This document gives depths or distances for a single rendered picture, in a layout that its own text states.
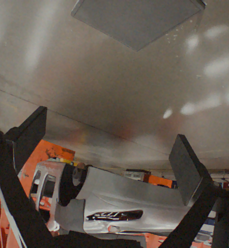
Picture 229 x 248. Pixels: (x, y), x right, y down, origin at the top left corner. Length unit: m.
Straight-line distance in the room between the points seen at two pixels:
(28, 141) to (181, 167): 0.13
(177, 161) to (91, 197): 2.00
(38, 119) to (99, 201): 1.98
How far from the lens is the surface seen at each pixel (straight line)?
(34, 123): 0.17
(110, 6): 0.76
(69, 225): 2.42
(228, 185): 5.23
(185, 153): 0.18
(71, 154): 3.08
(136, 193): 2.15
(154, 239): 4.38
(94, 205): 2.16
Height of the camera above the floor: 0.91
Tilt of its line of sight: 18 degrees down
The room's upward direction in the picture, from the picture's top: 166 degrees counter-clockwise
